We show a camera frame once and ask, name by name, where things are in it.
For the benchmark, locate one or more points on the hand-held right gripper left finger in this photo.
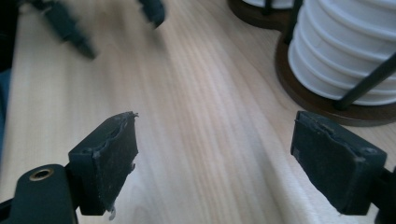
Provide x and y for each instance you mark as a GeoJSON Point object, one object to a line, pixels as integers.
{"type": "Point", "coordinates": [106, 161]}

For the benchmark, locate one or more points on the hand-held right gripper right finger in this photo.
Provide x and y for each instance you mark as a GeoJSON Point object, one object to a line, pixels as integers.
{"type": "Point", "coordinates": [336, 165]}

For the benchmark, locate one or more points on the dark wooden cup holder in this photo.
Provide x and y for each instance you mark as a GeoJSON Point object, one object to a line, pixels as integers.
{"type": "Point", "coordinates": [358, 116]}

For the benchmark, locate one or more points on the dark cloth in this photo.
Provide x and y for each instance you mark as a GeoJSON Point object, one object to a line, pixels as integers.
{"type": "Point", "coordinates": [7, 31]}

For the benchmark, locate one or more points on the stack of white plates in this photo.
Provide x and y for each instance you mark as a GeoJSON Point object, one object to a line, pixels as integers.
{"type": "Point", "coordinates": [342, 46]}

